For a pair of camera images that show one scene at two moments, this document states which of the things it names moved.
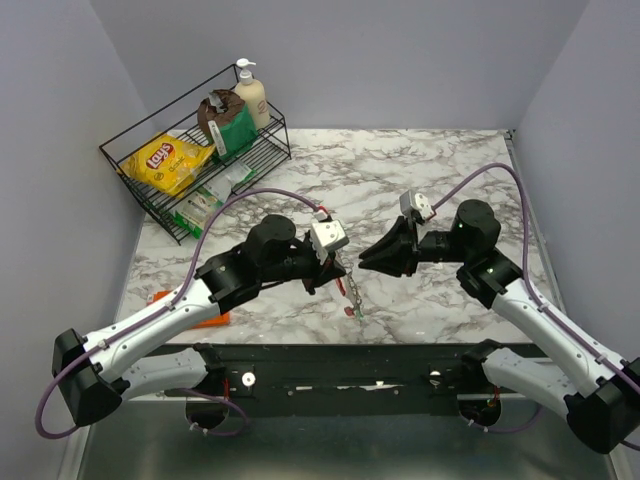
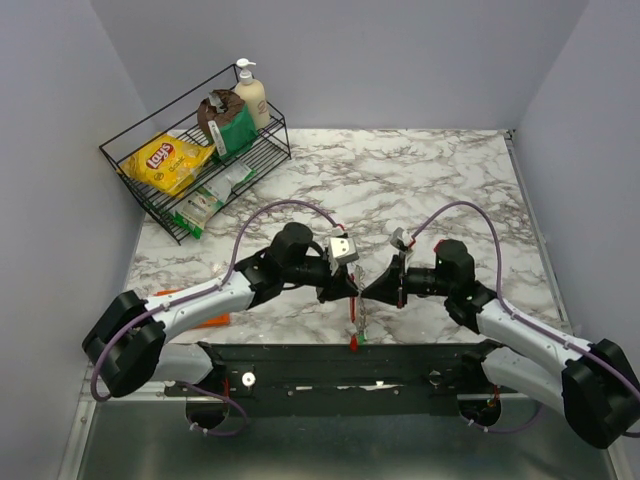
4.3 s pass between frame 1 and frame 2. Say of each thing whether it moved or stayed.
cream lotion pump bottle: stayed
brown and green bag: stayed
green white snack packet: stayed
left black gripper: moved
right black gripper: moved
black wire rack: stayed
